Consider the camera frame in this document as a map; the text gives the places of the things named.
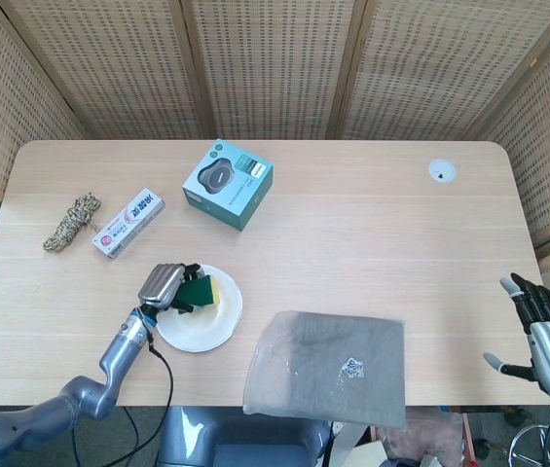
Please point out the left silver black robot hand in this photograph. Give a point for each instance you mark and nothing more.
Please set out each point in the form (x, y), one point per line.
(160, 287)

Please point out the green yellow sponge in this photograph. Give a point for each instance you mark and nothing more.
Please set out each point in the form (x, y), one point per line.
(201, 292)

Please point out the white round plate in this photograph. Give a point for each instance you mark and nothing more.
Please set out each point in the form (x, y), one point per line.
(206, 331)

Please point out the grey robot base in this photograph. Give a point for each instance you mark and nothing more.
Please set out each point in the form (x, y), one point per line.
(240, 442)

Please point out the white toothpaste box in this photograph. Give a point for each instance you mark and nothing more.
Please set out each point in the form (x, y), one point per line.
(128, 223)

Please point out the teal product box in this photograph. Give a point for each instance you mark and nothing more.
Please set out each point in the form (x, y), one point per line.
(228, 190)

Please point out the pink plastic bag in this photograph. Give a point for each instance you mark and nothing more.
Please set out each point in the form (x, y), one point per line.
(425, 438)

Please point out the grey cloth in plastic bag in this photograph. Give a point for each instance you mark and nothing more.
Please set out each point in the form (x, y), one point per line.
(323, 360)

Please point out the QR code sticker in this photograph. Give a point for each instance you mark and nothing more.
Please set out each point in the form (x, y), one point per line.
(352, 369)

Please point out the bamboo folding screen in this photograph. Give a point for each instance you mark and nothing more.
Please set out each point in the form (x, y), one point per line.
(274, 68)

